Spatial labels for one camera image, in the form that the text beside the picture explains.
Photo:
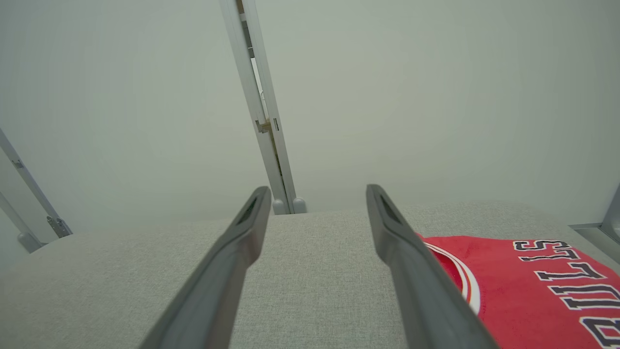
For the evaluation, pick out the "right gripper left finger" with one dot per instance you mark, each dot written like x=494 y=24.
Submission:
x=218 y=276

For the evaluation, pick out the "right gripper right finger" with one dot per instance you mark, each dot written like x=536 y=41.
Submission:
x=426 y=295

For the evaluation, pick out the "red white Bulls shirt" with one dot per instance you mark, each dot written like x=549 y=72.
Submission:
x=518 y=300

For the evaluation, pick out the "grey double partition post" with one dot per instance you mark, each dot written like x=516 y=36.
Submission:
x=264 y=145

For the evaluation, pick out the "grey slim partition post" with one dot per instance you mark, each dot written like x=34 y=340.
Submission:
x=29 y=242
x=58 y=226

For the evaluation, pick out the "grey metal frame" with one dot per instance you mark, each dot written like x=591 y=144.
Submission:
x=611 y=218

